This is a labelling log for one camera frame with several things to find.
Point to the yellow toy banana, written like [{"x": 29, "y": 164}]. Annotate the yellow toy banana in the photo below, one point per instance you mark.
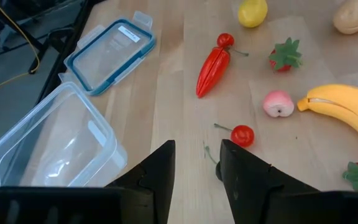
[{"x": 343, "y": 105}]

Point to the red toy cherry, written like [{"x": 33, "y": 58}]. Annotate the red toy cherry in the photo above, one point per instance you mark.
[
  {"x": 225, "y": 40},
  {"x": 242, "y": 136}
]

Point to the pink toy peach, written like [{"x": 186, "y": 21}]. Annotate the pink toy peach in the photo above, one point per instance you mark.
[{"x": 278, "y": 104}]

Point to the black floor stand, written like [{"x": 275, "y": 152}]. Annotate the black floor stand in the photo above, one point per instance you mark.
[{"x": 37, "y": 60}]

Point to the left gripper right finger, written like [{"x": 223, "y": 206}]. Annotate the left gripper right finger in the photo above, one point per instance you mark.
[{"x": 259, "y": 199}]

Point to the tan toy potato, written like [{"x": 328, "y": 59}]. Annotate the tan toy potato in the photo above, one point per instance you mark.
[{"x": 353, "y": 17}]

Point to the clear plastic tupperware container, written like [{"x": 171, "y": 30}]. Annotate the clear plastic tupperware container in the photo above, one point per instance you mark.
[{"x": 57, "y": 140}]

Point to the blue-rimmed clear tupperware lid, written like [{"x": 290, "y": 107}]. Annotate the blue-rimmed clear tupperware lid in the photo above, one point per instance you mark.
[{"x": 110, "y": 53}]

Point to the red toy chili pepper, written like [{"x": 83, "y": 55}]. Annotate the red toy chili pepper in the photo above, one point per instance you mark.
[{"x": 213, "y": 71}]

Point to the yellow toy lemon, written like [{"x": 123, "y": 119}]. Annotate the yellow toy lemon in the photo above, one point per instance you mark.
[{"x": 252, "y": 12}]

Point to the black aluminium table frame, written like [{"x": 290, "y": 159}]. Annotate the black aluminium table frame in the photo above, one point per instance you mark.
[{"x": 80, "y": 15}]

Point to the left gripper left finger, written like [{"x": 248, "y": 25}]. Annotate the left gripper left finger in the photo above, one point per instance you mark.
[{"x": 148, "y": 193}]

